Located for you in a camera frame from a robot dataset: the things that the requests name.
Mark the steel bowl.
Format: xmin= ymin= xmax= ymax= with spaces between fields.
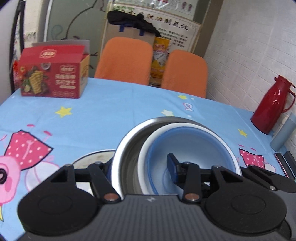
xmin=111 ymin=117 xmax=209 ymax=200

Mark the blue plastic bowl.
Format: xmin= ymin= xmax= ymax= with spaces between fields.
xmin=145 ymin=126 xmax=237 ymax=194

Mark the white brown-rimmed plate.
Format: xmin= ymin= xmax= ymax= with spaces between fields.
xmin=73 ymin=150 xmax=115 ymax=195

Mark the white ceramic bowl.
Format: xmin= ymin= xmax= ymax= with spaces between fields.
xmin=137 ymin=122 xmax=242 ymax=195

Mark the smartphone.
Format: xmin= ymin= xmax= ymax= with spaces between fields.
xmin=274 ymin=153 xmax=293 ymax=179

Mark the black rectangular case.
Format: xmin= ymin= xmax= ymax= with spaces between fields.
xmin=283 ymin=151 xmax=296 ymax=178

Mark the grey-blue tumbler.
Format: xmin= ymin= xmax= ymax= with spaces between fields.
xmin=270 ymin=114 xmax=295 ymax=152

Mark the red thermos jug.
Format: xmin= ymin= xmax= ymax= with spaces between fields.
xmin=250 ymin=75 xmax=295 ymax=135

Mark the blue cartoon tablecloth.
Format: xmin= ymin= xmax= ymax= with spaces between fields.
xmin=0 ymin=77 xmax=290 ymax=241

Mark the right orange chair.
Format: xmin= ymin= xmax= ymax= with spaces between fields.
xmin=161 ymin=50 xmax=208 ymax=98

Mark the orange chair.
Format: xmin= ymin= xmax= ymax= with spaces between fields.
xmin=161 ymin=50 xmax=208 ymax=98
xmin=94 ymin=37 xmax=153 ymax=85

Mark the left orange chair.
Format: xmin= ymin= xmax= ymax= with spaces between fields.
xmin=94 ymin=37 xmax=153 ymax=85

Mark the yellow snack bag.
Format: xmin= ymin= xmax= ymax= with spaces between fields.
xmin=151 ymin=37 xmax=171 ymax=78

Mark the red snack box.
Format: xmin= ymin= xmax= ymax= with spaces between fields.
xmin=18 ymin=40 xmax=90 ymax=98

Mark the lower chinese sign board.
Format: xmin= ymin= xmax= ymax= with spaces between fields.
xmin=110 ymin=3 xmax=202 ymax=53

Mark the cardboard box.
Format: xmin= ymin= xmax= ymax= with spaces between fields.
xmin=99 ymin=23 xmax=155 ymax=60

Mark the black cloth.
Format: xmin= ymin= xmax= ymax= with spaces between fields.
xmin=107 ymin=10 xmax=161 ymax=37

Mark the black framed whiteboard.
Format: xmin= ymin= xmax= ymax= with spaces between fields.
xmin=9 ymin=1 xmax=26 ymax=93

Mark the upper wall poster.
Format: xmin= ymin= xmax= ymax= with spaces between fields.
xmin=113 ymin=0 xmax=198 ymax=20

